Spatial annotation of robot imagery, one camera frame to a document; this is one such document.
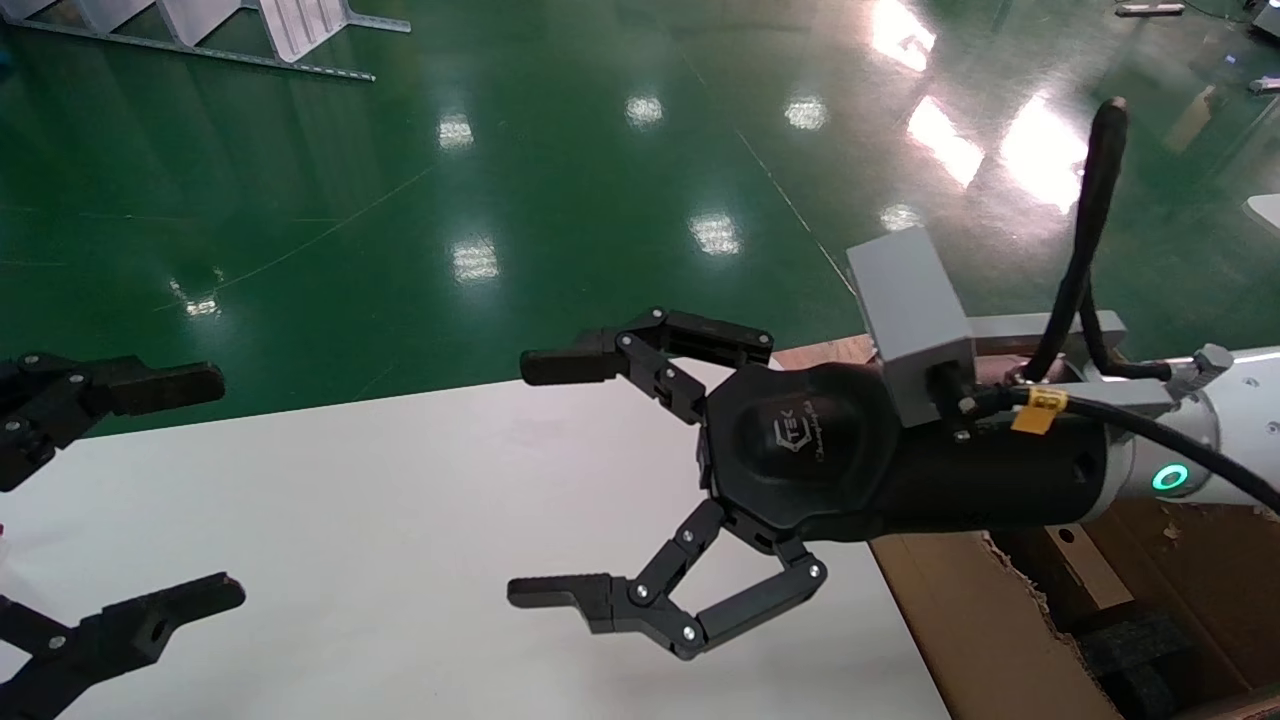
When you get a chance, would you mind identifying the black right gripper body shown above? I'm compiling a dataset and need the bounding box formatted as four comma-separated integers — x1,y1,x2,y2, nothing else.
697,360,1109,546

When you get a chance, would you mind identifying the thick black cable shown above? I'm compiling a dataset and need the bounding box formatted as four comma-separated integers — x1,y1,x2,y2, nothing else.
955,383,1280,517

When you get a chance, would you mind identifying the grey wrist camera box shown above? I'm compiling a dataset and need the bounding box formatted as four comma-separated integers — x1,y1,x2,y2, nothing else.
847,226,1128,428

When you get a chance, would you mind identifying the big cardboard box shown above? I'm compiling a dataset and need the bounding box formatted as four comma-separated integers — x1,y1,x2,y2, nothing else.
870,498,1280,720

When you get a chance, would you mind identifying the thin looping black cable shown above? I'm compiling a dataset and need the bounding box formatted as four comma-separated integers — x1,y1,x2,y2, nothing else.
1020,97,1173,388

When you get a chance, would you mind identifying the small brown box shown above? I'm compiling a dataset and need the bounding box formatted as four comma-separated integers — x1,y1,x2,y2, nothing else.
1040,522,1137,613

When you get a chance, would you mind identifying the grey metal rack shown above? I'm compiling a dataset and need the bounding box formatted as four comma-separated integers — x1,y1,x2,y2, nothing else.
0,0,411,83

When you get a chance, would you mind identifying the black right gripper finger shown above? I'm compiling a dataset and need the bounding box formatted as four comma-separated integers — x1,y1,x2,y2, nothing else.
520,307,776,426
507,497,829,662

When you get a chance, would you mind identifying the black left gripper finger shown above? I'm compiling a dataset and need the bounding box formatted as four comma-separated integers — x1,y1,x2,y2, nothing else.
0,573,247,720
0,352,226,493

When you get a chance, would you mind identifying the yellow cable tag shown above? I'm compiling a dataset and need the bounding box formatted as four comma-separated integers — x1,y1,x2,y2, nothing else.
1010,390,1069,434

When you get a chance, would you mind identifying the black foam block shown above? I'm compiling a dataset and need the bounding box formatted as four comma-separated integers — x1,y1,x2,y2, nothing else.
1078,612,1198,720

